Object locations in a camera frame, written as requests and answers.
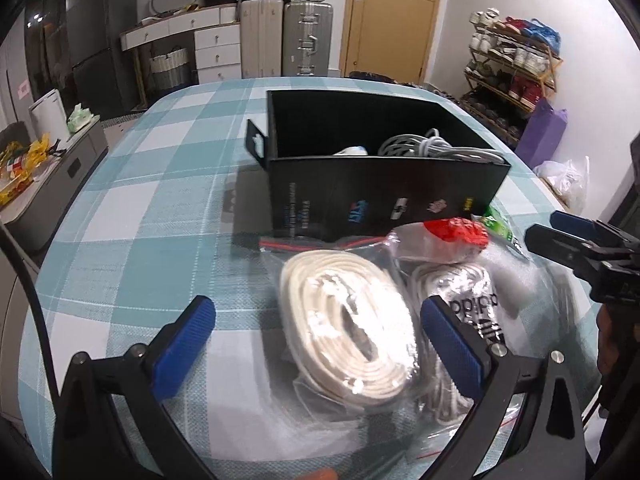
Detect wooden door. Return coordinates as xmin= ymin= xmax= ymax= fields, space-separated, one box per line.
xmin=339 ymin=0 xmax=446 ymax=85

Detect yellow snack bag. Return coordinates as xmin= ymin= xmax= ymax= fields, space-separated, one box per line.
xmin=0 ymin=132 xmax=61 ymax=206

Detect bagged cream rope coil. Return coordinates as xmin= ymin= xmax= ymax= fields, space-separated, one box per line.
xmin=260 ymin=237 xmax=426 ymax=406

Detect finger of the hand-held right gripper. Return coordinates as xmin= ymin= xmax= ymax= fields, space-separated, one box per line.
xmin=525 ymin=224 xmax=616 ymax=275
xmin=550 ymin=211 xmax=608 ymax=242

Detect white appliance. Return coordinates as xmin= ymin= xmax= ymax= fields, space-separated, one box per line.
xmin=28 ymin=89 xmax=70 ymax=143

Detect pale green tissue pack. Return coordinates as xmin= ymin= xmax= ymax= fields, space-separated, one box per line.
xmin=66 ymin=103 xmax=101 ymax=133

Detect green packet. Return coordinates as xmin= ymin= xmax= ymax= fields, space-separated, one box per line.
xmin=472 ymin=205 xmax=526 ymax=253

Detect bagged red white packet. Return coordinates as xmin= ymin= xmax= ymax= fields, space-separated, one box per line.
xmin=387 ymin=217 xmax=491 ymax=266

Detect white plastic bag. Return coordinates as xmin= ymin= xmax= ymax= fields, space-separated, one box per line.
xmin=532 ymin=156 xmax=591 ymax=211

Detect black cable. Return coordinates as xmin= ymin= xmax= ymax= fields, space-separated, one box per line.
xmin=0 ymin=220 xmax=61 ymax=396

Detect wooden shoe rack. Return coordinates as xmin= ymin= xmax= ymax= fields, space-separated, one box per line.
xmin=460 ymin=7 xmax=563 ymax=146

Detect blue plastic bag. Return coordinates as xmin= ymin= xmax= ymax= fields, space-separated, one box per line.
xmin=529 ymin=18 xmax=562 ymax=49

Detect silver suitcase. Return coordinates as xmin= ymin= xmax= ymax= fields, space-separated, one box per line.
xmin=281 ymin=1 xmax=334 ymax=77

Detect black cardboard box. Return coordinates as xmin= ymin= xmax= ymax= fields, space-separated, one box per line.
xmin=246 ymin=89 xmax=512 ymax=243

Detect purple bag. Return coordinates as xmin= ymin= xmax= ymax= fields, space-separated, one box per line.
xmin=515 ymin=97 xmax=570 ymax=170

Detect white dresser desk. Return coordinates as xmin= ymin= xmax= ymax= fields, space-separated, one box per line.
xmin=119 ymin=4 xmax=243 ymax=106

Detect grey refrigerator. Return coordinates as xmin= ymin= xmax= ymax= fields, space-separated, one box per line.
xmin=65 ymin=0 xmax=138 ymax=111

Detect person's right forearm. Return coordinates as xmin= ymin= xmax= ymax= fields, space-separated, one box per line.
xmin=595 ymin=305 xmax=640 ymax=480

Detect grey low cabinet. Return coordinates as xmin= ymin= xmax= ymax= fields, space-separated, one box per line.
xmin=0 ymin=120 xmax=108 ymax=256

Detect rows of stored shoes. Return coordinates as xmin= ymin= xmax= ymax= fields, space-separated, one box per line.
xmin=467 ymin=7 xmax=561 ymax=143

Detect bagged grey rope black print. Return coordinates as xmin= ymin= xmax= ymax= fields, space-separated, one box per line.
xmin=407 ymin=260 xmax=516 ymax=421

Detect teal checked tablecloth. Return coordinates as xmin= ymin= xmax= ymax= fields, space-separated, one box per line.
xmin=17 ymin=76 xmax=608 ymax=480

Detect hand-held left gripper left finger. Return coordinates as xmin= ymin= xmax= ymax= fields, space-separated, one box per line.
xmin=52 ymin=296 xmax=217 ymax=480

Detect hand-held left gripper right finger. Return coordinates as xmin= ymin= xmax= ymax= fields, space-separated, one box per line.
xmin=420 ymin=295 xmax=586 ymax=480

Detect grey cable coil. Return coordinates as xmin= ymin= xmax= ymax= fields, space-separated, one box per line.
xmin=377 ymin=129 xmax=506 ymax=163

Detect beige suitcase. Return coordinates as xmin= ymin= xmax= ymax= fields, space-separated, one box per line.
xmin=239 ymin=0 xmax=286 ymax=79

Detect woven laundry basket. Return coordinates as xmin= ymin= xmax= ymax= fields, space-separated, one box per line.
xmin=149 ymin=47 xmax=191 ymax=93

